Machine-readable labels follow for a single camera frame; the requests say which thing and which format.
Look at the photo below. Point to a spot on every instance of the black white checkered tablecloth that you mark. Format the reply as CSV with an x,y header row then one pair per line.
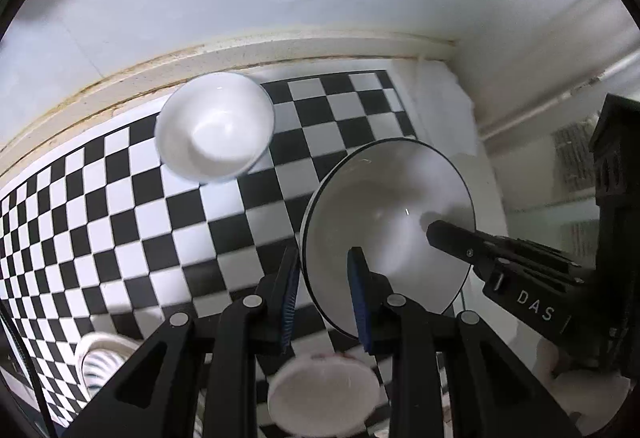
x,y
150,228

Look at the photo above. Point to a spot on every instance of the white dark-rimmed bowl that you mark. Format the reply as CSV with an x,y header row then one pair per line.
x,y
390,218

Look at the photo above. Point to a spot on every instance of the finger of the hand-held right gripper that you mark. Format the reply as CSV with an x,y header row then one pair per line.
x,y
480,245

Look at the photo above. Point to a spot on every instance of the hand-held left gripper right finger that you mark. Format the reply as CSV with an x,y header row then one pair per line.
x,y
357,298

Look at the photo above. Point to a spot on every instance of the blue striped plate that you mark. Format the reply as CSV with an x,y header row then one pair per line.
x,y
100,363

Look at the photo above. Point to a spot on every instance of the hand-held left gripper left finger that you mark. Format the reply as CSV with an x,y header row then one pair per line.
x,y
289,298

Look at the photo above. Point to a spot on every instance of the blue patterned bowl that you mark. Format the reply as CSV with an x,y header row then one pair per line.
x,y
215,128

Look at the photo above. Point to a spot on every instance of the glass sliding door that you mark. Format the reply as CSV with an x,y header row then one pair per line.
x,y
540,218

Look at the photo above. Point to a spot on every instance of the person's right hand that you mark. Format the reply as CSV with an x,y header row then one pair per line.
x,y
590,393

